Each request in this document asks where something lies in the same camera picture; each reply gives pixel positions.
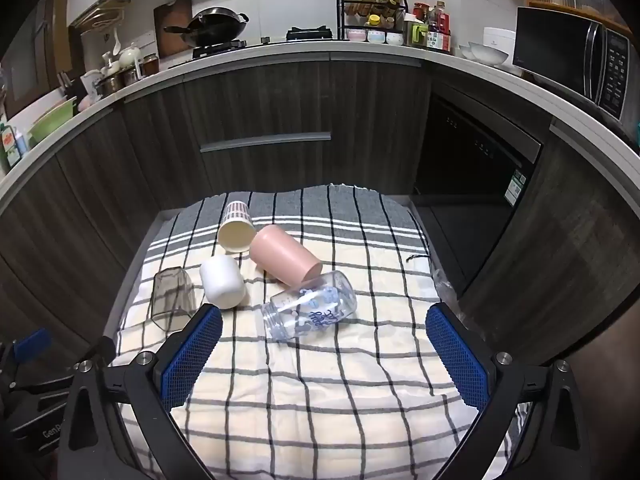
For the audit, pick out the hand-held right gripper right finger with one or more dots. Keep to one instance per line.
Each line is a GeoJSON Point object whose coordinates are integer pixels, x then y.
{"type": "Point", "coordinates": [457, 355]}

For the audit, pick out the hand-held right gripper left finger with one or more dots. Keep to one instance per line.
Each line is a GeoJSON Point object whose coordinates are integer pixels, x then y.
{"type": "Point", "coordinates": [192, 352]}

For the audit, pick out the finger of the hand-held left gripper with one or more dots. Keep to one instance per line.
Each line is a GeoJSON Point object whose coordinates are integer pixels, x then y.
{"type": "Point", "coordinates": [97, 349]}
{"type": "Point", "coordinates": [32, 344]}

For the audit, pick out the grey transparent cup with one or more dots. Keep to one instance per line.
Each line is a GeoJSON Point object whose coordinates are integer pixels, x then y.
{"type": "Point", "coordinates": [172, 295]}

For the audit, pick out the white plastic cup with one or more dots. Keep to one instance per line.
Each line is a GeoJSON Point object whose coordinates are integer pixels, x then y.
{"type": "Point", "coordinates": [222, 280]}

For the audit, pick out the striped paper cup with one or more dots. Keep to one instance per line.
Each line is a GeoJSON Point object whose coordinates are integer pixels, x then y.
{"type": "Point", "coordinates": [235, 232]}

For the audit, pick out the pink plastic cup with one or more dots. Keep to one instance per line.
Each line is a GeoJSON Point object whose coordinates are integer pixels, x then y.
{"type": "Point", "coordinates": [282, 255]}

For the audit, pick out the checked cream and grey cloth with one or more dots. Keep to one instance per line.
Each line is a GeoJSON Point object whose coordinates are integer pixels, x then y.
{"type": "Point", "coordinates": [300, 395]}

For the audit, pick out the clear bottle with blue print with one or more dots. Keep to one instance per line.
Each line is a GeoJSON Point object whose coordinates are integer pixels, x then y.
{"type": "Point", "coordinates": [312, 305]}

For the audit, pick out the green label sticker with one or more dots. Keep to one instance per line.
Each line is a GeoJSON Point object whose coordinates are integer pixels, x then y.
{"type": "Point", "coordinates": [516, 186]}

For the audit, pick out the green dish soap bottle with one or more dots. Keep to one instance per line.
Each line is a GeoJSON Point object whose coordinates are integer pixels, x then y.
{"type": "Point", "coordinates": [9, 145]}

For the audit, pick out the black dishwasher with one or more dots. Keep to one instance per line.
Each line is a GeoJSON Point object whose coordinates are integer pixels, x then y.
{"type": "Point", "coordinates": [475, 155]}

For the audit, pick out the green plastic basin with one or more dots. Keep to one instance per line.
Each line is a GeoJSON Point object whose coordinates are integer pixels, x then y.
{"type": "Point", "coordinates": [50, 122]}

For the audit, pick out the black knife block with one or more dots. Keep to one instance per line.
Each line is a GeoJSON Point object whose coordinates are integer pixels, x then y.
{"type": "Point", "coordinates": [72, 87]}

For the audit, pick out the steel pot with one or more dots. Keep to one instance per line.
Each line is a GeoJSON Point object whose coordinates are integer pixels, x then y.
{"type": "Point", "coordinates": [110, 84]}

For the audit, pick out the brown glass jar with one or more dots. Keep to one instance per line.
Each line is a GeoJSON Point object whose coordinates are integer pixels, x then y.
{"type": "Point", "coordinates": [151, 63]}

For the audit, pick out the white teapot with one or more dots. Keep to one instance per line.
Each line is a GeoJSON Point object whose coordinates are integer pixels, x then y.
{"type": "Point", "coordinates": [129, 55]}

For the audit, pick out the large white bowl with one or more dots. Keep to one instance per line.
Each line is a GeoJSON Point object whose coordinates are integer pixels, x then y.
{"type": "Point", "coordinates": [487, 52]}

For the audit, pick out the black microwave oven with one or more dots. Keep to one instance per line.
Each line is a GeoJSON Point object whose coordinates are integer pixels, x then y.
{"type": "Point", "coordinates": [565, 57]}

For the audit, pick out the white rice cooker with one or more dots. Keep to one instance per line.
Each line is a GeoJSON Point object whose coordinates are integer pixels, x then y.
{"type": "Point", "coordinates": [500, 40]}

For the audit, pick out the blue small bowl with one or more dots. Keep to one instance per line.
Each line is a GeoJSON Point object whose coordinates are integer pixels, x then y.
{"type": "Point", "coordinates": [375, 36]}

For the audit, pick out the black wok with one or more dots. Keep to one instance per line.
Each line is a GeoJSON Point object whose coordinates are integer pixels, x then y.
{"type": "Point", "coordinates": [215, 22]}

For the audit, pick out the dark sauce bottle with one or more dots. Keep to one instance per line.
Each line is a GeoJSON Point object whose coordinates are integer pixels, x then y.
{"type": "Point", "coordinates": [440, 22]}

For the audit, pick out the pink small bowl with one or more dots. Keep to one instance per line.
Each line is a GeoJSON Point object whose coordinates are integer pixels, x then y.
{"type": "Point", "coordinates": [356, 36]}

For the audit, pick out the wooden cutting board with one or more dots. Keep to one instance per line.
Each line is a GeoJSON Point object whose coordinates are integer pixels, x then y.
{"type": "Point", "coordinates": [170, 17]}

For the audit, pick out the black gas hob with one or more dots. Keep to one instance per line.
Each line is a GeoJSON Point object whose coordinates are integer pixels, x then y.
{"type": "Point", "coordinates": [310, 33]}

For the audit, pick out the black spice rack with bottles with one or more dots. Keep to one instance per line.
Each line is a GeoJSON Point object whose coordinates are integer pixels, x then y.
{"type": "Point", "coordinates": [372, 7]}

